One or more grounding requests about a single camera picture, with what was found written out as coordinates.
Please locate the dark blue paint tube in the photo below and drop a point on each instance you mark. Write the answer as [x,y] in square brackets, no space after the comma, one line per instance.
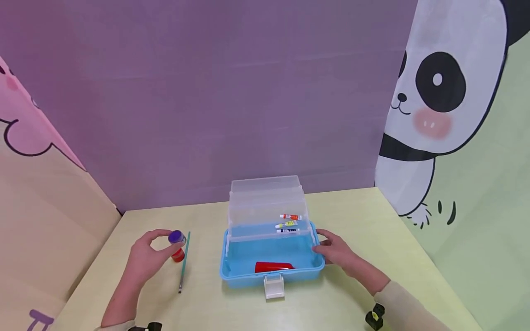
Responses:
[287,230]

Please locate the person's left hand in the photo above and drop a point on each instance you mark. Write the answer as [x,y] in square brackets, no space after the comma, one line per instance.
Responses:
[145,262]

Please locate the red paint jar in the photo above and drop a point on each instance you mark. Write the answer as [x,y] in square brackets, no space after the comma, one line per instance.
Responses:
[178,255]

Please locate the person's left index finger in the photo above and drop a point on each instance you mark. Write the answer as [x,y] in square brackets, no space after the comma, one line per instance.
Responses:
[155,232]

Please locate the person's right thumb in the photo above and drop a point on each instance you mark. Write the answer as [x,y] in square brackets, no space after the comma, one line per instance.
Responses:
[321,249]

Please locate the person's right forearm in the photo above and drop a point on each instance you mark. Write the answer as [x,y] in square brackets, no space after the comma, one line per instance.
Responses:
[408,308]

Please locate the blue storage box clear lid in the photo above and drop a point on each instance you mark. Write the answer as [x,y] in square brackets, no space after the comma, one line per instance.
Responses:
[248,257]

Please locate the red paint tube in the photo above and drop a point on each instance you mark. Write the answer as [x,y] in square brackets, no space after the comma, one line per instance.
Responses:
[273,266]

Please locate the person's left thumb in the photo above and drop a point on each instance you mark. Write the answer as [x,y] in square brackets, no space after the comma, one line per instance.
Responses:
[169,253]

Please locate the person's right hand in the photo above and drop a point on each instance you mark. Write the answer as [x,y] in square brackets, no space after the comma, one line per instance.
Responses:
[345,259]

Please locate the person's left forearm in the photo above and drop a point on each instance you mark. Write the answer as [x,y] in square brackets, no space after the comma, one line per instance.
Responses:
[120,305]

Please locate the person's right index finger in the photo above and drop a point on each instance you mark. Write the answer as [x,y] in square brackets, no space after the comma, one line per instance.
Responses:
[327,234]

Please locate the orange paint tube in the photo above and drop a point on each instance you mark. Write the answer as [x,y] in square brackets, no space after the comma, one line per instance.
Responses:
[291,217]

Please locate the purple paint jar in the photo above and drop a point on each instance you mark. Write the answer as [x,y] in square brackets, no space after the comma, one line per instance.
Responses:
[177,237]

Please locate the yellow paint tube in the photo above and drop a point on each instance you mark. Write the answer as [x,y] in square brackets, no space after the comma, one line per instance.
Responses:
[287,225]

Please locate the black wrist band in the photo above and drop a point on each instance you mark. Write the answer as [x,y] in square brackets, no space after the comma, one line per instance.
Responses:
[147,327]
[375,317]

